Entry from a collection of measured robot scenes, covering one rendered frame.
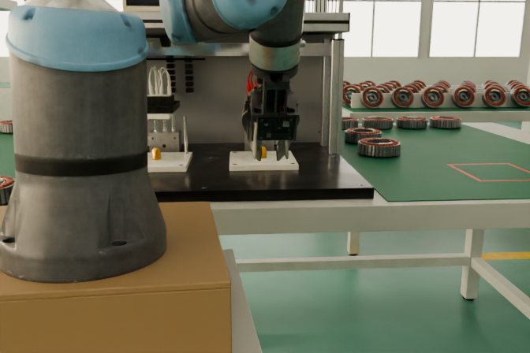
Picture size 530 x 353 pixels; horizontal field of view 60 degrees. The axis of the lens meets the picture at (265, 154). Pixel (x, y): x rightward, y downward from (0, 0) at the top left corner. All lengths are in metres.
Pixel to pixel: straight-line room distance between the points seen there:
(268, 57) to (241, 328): 0.36
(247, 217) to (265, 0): 0.47
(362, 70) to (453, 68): 1.51
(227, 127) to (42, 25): 0.94
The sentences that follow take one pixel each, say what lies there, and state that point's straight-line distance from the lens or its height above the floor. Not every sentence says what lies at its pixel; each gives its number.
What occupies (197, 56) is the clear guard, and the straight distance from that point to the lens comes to 0.89.
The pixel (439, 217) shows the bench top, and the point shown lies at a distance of 0.91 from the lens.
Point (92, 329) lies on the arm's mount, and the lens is 0.42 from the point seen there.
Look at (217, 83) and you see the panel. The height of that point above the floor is 0.94.
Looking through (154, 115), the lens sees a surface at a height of 0.88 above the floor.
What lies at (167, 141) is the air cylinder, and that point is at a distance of 1.19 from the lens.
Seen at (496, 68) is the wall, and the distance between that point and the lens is 8.59.
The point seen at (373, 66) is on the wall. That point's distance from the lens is 7.77.
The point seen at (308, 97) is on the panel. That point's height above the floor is 0.90.
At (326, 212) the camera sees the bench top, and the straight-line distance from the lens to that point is 0.84.
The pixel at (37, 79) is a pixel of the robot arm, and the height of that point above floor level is 0.99.
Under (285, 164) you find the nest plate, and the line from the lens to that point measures 1.00.
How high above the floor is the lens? 1.01
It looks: 12 degrees down
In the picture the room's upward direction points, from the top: straight up
